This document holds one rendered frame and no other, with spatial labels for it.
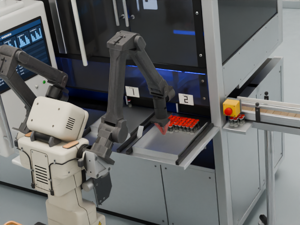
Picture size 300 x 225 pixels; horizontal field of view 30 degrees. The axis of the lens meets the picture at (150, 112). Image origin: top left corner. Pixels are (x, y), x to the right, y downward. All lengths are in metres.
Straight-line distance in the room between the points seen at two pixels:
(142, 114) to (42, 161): 1.01
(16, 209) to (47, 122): 1.98
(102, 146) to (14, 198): 2.17
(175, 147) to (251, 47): 0.78
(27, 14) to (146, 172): 1.16
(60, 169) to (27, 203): 1.98
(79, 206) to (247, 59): 1.31
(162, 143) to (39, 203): 1.57
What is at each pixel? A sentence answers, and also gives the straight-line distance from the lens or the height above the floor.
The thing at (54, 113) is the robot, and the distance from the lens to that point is 2.28.
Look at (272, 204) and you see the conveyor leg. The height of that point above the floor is 0.33.
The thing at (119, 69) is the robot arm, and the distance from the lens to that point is 2.20.
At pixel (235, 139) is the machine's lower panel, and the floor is 0.71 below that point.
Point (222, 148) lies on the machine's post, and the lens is 3.04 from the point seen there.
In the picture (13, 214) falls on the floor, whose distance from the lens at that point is 4.17.
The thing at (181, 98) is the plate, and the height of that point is 1.02.
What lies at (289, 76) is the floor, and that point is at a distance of 5.65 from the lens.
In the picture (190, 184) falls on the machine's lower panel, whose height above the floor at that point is 0.46.
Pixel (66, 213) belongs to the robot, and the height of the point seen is 0.88.
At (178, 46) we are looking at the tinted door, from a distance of 2.89.
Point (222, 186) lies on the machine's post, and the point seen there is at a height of 0.50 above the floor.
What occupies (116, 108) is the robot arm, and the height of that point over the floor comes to 1.34.
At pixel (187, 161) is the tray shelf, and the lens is 2.71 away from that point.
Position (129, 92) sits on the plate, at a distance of 3.17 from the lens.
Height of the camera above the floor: 2.33
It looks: 27 degrees down
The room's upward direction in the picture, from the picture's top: 8 degrees counter-clockwise
